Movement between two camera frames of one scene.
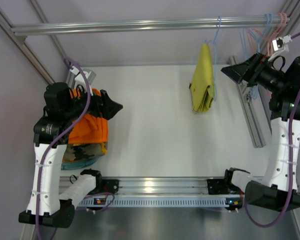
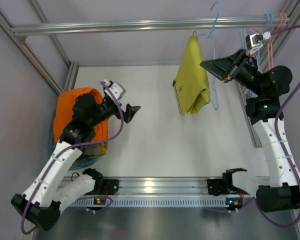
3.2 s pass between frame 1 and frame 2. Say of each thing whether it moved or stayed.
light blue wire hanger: moved
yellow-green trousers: moved
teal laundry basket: stayed
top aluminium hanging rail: stayed
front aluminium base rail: stayed
